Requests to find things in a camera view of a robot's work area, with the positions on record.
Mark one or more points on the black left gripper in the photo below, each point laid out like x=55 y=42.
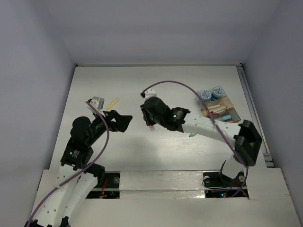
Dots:
x=121 y=120

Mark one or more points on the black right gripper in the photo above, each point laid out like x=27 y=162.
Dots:
x=148 y=121

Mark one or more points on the yellow highlighter pen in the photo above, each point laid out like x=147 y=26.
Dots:
x=112 y=104

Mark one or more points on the blue highlighter pen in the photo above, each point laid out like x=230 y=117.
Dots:
x=224 y=118

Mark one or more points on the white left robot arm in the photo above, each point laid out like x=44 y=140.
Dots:
x=78 y=174

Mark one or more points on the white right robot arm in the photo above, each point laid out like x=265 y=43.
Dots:
x=243 y=139

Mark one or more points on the compartmented organizer tray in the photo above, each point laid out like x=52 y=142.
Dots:
x=230 y=110

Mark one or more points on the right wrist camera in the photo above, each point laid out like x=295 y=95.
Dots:
x=148 y=93

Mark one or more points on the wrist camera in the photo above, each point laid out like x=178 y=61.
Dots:
x=96 y=102
x=148 y=93

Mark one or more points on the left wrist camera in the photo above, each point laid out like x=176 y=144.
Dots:
x=96 y=102

